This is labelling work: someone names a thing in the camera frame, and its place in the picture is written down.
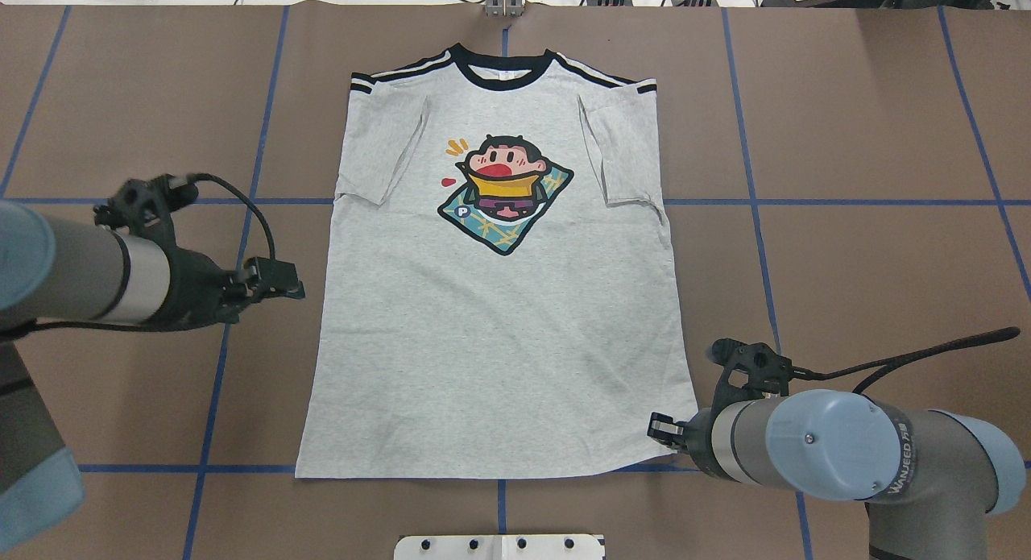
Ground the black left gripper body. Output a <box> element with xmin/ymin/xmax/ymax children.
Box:
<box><xmin>93</xmin><ymin>175</ymin><xmax>250</xmax><ymax>331</ymax></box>

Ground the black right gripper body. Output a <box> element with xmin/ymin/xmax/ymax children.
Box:
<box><xmin>681</xmin><ymin>338</ymin><xmax>794</xmax><ymax>480</ymax></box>

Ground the grey cartoon print t-shirt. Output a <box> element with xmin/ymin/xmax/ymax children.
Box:
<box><xmin>295</xmin><ymin>44</ymin><xmax>698</xmax><ymax>479</ymax></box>

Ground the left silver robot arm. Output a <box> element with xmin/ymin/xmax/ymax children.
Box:
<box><xmin>1</xmin><ymin>173</ymin><xmax>305</xmax><ymax>552</ymax></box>

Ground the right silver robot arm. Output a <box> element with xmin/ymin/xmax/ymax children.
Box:
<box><xmin>648</xmin><ymin>326</ymin><xmax>1028</xmax><ymax>559</ymax></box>

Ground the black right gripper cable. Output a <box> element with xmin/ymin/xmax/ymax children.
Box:
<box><xmin>789</xmin><ymin>326</ymin><xmax>1022</xmax><ymax>396</ymax></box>

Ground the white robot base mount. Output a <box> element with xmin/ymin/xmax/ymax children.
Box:
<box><xmin>393</xmin><ymin>533</ymin><xmax>607</xmax><ymax>559</ymax></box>

